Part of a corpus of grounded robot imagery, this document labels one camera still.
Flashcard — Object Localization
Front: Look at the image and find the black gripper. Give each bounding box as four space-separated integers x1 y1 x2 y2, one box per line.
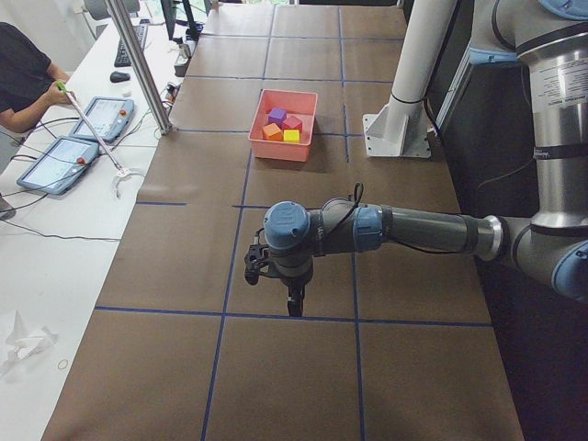
282 273 312 317

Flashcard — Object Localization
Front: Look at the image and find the yellow foam block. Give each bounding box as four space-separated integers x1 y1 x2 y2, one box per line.
283 130 300 143

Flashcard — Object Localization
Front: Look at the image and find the orange foam block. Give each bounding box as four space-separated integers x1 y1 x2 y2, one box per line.
262 123 283 141

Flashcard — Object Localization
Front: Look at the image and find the red foam block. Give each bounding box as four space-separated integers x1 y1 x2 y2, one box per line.
282 115 303 132

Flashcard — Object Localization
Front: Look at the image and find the purple foam block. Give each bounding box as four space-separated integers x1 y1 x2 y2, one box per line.
267 107 288 128

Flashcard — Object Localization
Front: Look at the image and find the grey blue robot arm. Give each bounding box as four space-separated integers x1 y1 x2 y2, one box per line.
244 1 587 317

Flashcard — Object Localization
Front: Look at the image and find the pink plastic bin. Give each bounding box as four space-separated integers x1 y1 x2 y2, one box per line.
249 89 318 162

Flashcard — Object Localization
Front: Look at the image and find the far blue teach pendant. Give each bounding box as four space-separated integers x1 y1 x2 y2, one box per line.
85 96 134 143

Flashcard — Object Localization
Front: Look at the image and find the blue teach pendant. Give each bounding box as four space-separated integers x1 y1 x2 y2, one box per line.
85 96 134 143
17 136 99 195

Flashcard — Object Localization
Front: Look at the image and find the near blue teach pendant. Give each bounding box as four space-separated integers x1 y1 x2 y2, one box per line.
17 136 99 195

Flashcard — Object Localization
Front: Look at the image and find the crumpled white paper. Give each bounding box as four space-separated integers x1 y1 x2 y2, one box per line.
1 310 59 377

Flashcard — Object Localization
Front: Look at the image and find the black computer mouse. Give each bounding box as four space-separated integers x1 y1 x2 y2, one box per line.
109 71 130 84

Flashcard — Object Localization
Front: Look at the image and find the black keyboard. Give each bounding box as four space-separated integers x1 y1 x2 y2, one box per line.
113 23 150 68

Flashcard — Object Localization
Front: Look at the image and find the person in black shirt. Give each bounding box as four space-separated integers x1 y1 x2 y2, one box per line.
1 22 71 133

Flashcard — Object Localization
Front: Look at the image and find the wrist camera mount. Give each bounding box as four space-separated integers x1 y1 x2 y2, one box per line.
244 238 277 286

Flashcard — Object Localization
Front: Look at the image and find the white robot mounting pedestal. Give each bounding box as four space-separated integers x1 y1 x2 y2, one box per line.
363 0 457 159

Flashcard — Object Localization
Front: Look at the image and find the aluminium frame post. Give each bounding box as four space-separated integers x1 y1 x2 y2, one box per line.
105 0 172 135

